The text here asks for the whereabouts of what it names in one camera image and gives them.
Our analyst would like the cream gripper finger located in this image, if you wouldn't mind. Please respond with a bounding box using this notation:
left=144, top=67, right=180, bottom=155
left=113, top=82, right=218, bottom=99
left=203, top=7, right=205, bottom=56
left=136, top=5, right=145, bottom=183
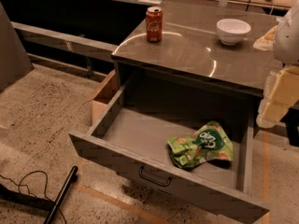
left=256, top=65, right=299, bottom=128
left=253, top=25, right=278, bottom=51

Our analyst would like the green rice chip bag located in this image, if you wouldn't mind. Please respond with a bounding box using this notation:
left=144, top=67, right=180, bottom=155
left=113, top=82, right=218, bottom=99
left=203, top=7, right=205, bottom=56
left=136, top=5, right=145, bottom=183
left=167, top=121, right=235, bottom=169

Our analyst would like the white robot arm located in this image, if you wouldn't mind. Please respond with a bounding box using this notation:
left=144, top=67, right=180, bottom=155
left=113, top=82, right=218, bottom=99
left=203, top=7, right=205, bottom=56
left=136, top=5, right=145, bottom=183
left=253, top=2, right=299, bottom=128

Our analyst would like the open grey metal drawer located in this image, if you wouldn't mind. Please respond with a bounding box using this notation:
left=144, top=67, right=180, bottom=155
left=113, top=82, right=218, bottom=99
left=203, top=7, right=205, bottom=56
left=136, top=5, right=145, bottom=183
left=69, top=75, right=269, bottom=224

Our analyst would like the white ceramic bowl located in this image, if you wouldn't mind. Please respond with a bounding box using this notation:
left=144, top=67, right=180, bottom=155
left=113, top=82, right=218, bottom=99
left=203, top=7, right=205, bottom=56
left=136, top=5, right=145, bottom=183
left=217, top=19, right=251, bottom=46

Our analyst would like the grey metal cabinet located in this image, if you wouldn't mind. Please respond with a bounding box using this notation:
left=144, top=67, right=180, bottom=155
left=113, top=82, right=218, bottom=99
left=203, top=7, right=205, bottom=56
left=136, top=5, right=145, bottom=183
left=112, top=1, right=281, bottom=126

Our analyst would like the orange soda can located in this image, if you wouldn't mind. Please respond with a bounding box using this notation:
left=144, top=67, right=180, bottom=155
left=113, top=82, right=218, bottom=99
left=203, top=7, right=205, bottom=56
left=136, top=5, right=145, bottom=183
left=146, top=7, right=163, bottom=42

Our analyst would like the cardboard box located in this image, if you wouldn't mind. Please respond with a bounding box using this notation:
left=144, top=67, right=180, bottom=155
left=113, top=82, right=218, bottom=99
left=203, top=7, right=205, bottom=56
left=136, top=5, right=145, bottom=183
left=84, top=70, right=119, bottom=123

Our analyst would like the black metal stand leg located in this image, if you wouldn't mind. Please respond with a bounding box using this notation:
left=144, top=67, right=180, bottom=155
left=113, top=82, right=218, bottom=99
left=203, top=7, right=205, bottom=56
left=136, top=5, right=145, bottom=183
left=43, top=166, right=78, bottom=224

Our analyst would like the black drawer handle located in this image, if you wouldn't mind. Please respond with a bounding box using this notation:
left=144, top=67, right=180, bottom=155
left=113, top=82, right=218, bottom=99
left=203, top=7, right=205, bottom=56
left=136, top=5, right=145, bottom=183
left=138, top=166, right=172, bottom=187

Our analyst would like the grey metal shelf rail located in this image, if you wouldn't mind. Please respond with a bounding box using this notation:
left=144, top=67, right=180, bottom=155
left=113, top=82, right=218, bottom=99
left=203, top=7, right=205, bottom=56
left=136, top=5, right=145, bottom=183
left=12, top=22, right=117, bottom=63

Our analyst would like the thin black cable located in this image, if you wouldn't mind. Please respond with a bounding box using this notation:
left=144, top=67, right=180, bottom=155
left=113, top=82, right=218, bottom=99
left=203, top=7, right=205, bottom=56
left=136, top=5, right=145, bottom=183
left=0, top=170, right=68, bottom=224

